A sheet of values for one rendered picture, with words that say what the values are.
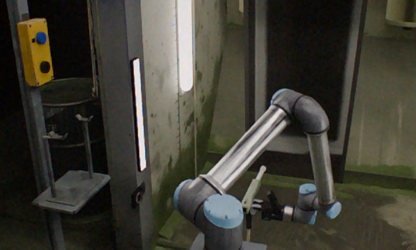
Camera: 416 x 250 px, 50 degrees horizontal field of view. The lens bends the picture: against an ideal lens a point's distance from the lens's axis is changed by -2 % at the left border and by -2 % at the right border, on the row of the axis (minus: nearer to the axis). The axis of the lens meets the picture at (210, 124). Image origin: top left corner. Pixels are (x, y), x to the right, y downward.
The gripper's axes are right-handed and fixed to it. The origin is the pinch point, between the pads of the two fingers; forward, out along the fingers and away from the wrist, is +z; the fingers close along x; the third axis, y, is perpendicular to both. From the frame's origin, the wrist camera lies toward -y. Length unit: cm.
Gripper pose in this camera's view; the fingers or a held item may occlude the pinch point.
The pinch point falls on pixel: (247, 202)
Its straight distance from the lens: 252.7
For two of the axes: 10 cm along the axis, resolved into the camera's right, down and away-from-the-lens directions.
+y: 0.0, 9.1, 4.0
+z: -9.5, -1.2, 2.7
